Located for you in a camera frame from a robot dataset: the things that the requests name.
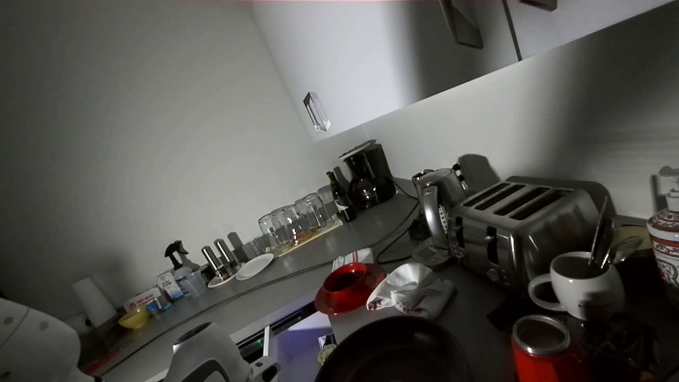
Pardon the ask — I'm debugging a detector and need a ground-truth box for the silver cabinet handle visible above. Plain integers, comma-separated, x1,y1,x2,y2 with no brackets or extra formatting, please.
302,89,333,135

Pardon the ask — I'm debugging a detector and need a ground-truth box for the black coffee machine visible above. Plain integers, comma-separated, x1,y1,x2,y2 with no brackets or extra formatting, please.
325,141,398,222

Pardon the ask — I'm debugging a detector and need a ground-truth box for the dark frying pan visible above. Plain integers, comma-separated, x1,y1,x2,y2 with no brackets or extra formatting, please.
311,314,473,382

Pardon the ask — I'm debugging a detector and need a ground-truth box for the red bowl on saucer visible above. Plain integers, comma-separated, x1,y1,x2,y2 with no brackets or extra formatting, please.
311,261,388,319

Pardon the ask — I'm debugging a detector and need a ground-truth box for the white crumpled cloth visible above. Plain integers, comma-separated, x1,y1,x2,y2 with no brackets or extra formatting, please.
362,259,456,320

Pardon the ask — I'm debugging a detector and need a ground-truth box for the flat colourful box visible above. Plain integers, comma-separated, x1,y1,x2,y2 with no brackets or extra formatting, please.
123,284,171,319

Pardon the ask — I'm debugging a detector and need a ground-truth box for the metal shaker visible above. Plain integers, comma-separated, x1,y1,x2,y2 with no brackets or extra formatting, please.
212,238,235,275
199,243,222,284
225,229,250,265

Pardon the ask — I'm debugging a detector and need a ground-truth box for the patterned ceramic jar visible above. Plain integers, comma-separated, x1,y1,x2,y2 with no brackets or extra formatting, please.
644,207,679,286

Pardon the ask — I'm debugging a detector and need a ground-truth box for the black power cable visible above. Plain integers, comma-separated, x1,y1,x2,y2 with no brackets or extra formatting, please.
371,198,427,265

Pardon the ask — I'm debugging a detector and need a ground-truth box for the white wall cabinet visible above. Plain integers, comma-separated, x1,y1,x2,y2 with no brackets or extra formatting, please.
250,0,674,145

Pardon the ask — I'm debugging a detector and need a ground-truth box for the silver electric kettle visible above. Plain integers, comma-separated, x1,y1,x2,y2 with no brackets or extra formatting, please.
411,165,468,246

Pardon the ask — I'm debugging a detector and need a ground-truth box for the metal spoon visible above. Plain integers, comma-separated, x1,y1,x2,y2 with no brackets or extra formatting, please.
602,235,647,270

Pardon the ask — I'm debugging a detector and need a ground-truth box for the red canister with silver rim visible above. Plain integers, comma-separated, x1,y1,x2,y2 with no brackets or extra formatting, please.
510,313,574,382

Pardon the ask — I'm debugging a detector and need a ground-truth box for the grey appliance behind kettle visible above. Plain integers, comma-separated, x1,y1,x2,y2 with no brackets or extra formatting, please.
453,153,501,194

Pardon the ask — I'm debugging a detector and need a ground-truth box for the small colourful box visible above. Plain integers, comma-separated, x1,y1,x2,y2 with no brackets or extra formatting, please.
154,270,186,304

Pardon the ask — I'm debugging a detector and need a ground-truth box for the yellow bowl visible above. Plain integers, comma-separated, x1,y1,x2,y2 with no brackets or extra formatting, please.
114,304,152,333

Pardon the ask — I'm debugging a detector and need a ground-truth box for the white paper towel roll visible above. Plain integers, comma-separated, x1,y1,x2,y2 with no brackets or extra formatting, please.
70,275,119,329

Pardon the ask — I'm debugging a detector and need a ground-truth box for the white kitchen drawer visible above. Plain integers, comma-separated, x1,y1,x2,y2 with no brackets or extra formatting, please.
260,308,334,382

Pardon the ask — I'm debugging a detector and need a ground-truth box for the chrome four-slot toaster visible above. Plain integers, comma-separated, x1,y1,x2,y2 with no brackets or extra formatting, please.
443,178,604,300

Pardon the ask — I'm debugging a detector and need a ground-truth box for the dark utensil handle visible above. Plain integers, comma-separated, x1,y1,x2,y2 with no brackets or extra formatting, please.
586,216,618,272

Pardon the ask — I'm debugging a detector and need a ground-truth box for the white ceramic mug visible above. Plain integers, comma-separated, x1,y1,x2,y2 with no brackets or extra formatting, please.
527,248,625,320

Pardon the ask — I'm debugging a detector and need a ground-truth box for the small white plate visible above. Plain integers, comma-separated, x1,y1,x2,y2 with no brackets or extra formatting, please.
233,252,278,284

